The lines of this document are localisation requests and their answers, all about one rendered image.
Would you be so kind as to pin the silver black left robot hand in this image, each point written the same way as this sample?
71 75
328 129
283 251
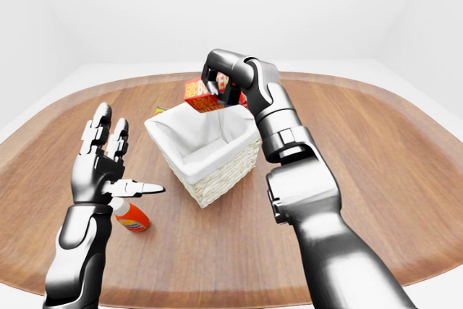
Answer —
87 175

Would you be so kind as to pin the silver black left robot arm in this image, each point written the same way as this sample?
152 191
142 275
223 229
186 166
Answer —
77 251

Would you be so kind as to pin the white woven basket cloth liner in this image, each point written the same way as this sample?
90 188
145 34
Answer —
213 164

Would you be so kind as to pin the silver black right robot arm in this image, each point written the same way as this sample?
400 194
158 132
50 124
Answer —
307 193

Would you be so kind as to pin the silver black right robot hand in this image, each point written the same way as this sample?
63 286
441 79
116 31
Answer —
226 60

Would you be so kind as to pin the orange bottle white cap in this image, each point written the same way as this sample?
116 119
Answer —
133 218

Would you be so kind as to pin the yellow printed box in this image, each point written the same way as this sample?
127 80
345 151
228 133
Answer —
160 110

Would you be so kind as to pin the red printed box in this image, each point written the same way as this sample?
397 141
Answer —
244 100

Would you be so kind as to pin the red butter box yellow print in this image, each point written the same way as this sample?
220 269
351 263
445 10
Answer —
198 101

